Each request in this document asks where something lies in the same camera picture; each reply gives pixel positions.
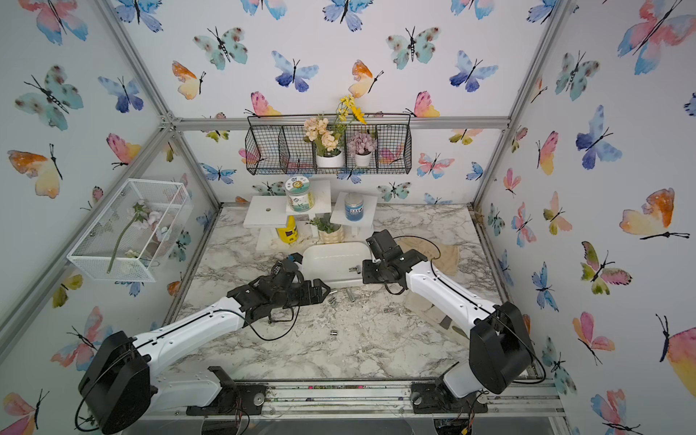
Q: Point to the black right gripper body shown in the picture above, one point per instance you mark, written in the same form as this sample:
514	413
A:
373	272

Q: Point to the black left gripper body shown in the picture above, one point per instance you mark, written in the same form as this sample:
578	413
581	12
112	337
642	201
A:
296	294

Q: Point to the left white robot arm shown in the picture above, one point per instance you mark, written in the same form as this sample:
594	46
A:
119	386

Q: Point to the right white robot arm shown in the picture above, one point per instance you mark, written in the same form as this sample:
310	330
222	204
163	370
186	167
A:
500	348

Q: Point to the white plastic storage box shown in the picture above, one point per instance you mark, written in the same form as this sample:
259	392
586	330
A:
331	263

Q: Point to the beige work glove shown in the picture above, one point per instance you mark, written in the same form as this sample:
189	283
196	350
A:
444	257

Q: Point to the small potted green plant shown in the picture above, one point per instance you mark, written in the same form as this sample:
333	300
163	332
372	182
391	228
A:
329	232

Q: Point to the blue can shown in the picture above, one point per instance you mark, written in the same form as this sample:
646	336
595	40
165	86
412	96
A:
354	206

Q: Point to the white tiered display stand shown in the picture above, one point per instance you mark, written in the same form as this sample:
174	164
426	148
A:
269	214

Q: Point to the green lidded white jar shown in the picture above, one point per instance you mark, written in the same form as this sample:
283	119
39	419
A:
299	194

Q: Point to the purple flowers in white pot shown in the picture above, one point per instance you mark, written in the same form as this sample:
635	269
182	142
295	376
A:
362	146

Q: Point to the peach flowers in white pot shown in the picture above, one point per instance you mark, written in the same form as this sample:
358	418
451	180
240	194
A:
326	139

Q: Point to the artificial pink flower stem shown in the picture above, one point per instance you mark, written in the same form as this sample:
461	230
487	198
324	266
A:
138	233

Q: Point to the yellow artificial flower sprig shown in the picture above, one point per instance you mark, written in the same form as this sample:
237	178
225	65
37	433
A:
348	110

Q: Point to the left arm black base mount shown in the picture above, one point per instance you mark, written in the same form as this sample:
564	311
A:
233	399

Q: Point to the aluminium front rail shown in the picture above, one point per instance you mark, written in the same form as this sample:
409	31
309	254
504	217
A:
292	400

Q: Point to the black wire wall basket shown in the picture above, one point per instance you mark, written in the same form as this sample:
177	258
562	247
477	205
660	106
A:
274	145

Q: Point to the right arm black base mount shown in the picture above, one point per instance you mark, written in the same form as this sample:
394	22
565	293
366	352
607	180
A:
433	397

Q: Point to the white mesh wall box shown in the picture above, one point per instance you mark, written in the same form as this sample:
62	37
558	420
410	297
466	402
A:
91	253

